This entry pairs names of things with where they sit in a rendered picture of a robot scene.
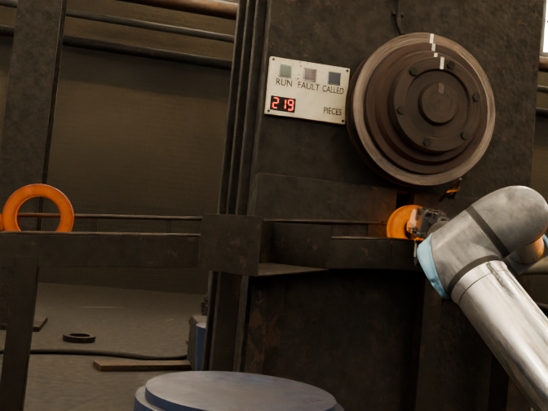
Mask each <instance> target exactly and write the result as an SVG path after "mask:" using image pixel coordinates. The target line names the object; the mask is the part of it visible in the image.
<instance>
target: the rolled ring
mask: <svg viewBox="0 0 548 411"><path fill-rule="evenodd" d="M31 197H47V198H49V199H51V200H52V201H53V202H54V203H55V204H56V205H57V206H58V208H59V210H60V225H59V227H58V228H57V230H56V232H71V230H72V228H73V221H74V213H73V207H72V205H71V203H70V201H69V199H68V198H67V197H66V196H65V195H64V194H63V193H62V192H61V191H60V190H58V189H56V188H53V187H52V186H49V185H46V184H40V183H36V184H30V185H27V186H24V187H22V188H20V189H18V190H16V191H15V192H14V193H13V194H12V195H11V196H10V197H9V198H8V200H7V202H6V204H5V205H4V208H3V212H2V225H3V228H4V230H5V231H21V230H20V228H19V226H18V223H17V219H16V217H17V212H18V209H19V208H20V206H21V205H22V204H23V203H24V202H25V201H26V200H28V199H29V198H31Z"/></svg>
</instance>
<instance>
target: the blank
mask: <svg viewBox="0 0 548 411"><path fill-rule="evenodd" d="M417 207H418V208H423V207H421V206H419V205H405V206H402V207H400V208H398V209H397V210H395V211H394V212H393V213H392V214H391V216H390V218H389V219H388V222H387V237H397V238H405V239H408V238H407V237H406V236H405V234H404V225H405V224H406V223H407V222H408V221H409V219H410V216H411V214H412V211H413V210H416V211H417Z"/></svg>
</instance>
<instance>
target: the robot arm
mask: <svg viewBox="0 0 548 411"><path fill-rule="evenodd" d="M441 213H442V214H441ZM449 220H450V219H449V218H447V217H446V213H444V212H442V211H441V210H432V209H429V208H418V207H417V211H416V210H413V211H412V214H411V216H410V219H409V221H408V223H407V231H408V232H410V233H411V234H413V235H414V236H416V237H419V238H423V240H424V241H423V242H422V243H421V244H419V246H418V247H417V255H416V257H415V259H414V263H415V266H417V267H422V269H423V271H424V272H425V274H426V276H427V278H428V280H429V281H430V282H431V284H432V286H433V287H434V288H435V290H436V292H437V293H438V294H439V295H440V297H441V298H443V299H448V298H451V299H452V300H453V301H454V302H455V303H456V304H457V305H458V306H459V307H460V308H461V309H462V311H463V313H464V314H465V315H466V317H467V319H468V320H469V321H470V322H471V324H472V325H473V326H474V328H475V329H476V331H477V332H478V334H479V335H480V337H481V338H482V339H483V340H484V342H485V343H486V344H487V346H488V348H489V349H490V350H491V352H492V353H493V354H494V355H495V357H496V358H497V360H498V361H499V363H500V364H501V365H502V367H503V369H504V370H505V371H506V372H507V374H508V375H509V376H510V378H511V380H512V381H513V382H514V384H515V385H516V386H517V387H518V389H519V390H520V392H521V393H522V395H523V396H524V398H525V399H526V401H527V402H528V403H529V404H530V406H531V407H532V408H533V410H534V411H548V318H547V317H546V316H545V315H544V313H543V312H542V311H541V309H540V308H539V307H538V306H537V305H536V304H535V302H534V301H533V300H532V299H531V298H530V297H529V295H528V294H527V293H526V291H525V290H524V289H523V288H522V286H521V285H520V284H519V282H518V281H517V280H516V279H515V278H516V277H517V276H518V275H520V274H521V273H523V272H524V271H526V270H527V269H529V268H530V267H531V266H532V265H534V264H535V263H537V262H539V261H540V260H541V259H543V258H545V257H547V256H548V239H547V237H546V236H545V234H544V233H545V232H546V229H547V228H548V205H547V204H546V201H545V199H544V198H543V197H542V196H541V195H540V194H539V193H538V192H536V191H534V190H532V189H531V188H527V187H524V186H510V187H506V188H501V189H499V190H497V191H494V192H491V193H489V194H488V195H486V196H485V197H482V198H480V199H479V200H478V201H476V202H474V203H473V204H472V205H471V206H470V207H468V208H467V209H465V210H464V211H463V212H461V213H460V214H459V215H457V216H456V217H455V218H453V219H451V220H450V221H449Z"/></svg>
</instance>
